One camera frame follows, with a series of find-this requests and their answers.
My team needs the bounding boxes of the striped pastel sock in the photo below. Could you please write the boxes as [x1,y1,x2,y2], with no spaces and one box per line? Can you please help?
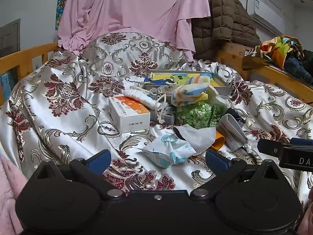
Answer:
[170,75,211,107]

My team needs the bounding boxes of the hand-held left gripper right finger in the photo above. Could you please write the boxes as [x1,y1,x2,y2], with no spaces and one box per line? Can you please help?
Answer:
[190,149,279,199]

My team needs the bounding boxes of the brown cloth with white print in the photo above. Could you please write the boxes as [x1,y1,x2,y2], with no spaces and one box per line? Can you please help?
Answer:
[242,45,267,71]

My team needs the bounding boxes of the orange cloth piece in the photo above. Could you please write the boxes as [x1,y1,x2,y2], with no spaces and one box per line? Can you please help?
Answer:
[210,132,226,151]

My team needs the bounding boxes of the orange and white box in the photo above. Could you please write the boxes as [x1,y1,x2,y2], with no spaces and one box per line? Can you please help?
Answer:
[108,96,151,134]

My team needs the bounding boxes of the navy dotted sock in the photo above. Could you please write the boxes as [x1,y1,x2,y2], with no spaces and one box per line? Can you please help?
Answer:
[225,109,246,128]

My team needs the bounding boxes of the blue white tissue packet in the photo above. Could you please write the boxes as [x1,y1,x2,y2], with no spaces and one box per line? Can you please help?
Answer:
[138,134,196,168]

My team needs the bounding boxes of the blue white milk carton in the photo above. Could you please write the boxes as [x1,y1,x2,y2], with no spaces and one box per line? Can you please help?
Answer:
[150,106,176,126]

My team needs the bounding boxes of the green blue wall poster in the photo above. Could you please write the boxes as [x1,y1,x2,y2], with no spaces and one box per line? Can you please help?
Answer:
[55,0,70,31]

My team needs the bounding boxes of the white knitted sock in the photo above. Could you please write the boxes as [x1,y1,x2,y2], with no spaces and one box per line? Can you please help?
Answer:
[123,84,170,126]

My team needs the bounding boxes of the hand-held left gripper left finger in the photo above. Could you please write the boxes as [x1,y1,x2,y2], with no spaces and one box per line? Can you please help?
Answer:
[36,149,126,199]

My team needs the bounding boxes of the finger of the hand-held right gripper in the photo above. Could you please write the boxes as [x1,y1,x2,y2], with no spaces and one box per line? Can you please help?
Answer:
[257,138,285,156]
[290,137,313,146]

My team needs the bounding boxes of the jar of green beads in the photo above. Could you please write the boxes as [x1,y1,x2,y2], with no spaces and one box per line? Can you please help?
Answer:
[175,94,229,130]

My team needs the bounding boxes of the blue jeans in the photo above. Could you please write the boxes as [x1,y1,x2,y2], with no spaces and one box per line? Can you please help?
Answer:
[284,56,313,85]

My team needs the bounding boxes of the grey metal tray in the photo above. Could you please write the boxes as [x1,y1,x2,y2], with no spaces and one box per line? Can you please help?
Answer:
[143,70,232,96]

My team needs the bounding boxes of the multicoloured patchwork cloth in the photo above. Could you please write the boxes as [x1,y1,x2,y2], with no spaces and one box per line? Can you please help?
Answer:
[259,35,305,71]

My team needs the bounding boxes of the brown quilted jacket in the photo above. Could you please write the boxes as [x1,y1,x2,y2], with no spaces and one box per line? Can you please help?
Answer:
[191,0,261,60]

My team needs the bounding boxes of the white air conditioner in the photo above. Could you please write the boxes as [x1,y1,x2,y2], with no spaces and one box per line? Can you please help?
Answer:
[246,0,284,36]

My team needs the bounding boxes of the wooden slatted bed rail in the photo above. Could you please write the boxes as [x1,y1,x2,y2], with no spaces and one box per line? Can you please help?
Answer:
[0,42,59,106]

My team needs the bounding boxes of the wooden bed frame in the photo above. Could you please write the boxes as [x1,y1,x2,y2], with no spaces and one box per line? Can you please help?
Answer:
[215,42,313,103]

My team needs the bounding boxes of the pink fluffy blanket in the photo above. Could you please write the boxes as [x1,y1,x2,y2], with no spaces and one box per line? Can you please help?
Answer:
[0,154,29,235]

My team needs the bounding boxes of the grey framed door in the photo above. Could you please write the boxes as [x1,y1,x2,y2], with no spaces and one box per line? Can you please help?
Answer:
[0,20,21,58]

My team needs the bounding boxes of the pink bed sheet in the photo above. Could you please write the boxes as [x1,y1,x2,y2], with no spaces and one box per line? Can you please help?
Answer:
[57,0,212,61]

